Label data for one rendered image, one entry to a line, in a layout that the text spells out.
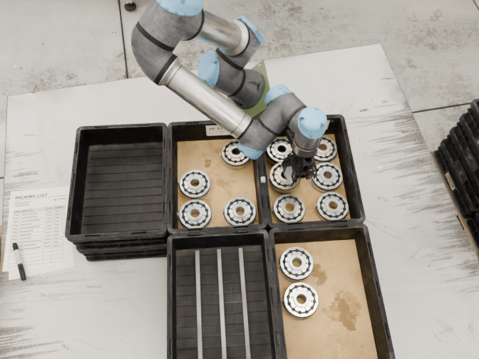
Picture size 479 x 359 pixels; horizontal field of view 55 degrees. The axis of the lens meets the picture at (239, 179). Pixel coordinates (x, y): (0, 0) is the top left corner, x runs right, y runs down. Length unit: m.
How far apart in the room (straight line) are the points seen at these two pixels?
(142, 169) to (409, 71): 2.01
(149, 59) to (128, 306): 0.79
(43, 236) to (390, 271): 1.19
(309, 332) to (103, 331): 0.64
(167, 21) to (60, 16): 2.23
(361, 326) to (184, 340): 0.51
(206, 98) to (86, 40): 2.01
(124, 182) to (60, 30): 1.89
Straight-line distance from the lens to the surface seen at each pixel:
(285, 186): 1.49
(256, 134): 1.28
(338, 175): 1.57
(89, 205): 1.58
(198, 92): 1.27
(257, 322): 1.40
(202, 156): 1.59
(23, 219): 1.78
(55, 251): 1.69
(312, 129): 1.20
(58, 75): 3.07
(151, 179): 1.57
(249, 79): 1.68
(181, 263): 1.45
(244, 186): 1.54
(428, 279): 1.69
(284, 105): 1.26
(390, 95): 2.02
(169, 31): 1.23
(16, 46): 3.33
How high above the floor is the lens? 2.20
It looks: 63 degrees down
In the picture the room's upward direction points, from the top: 2 degrees clockwise
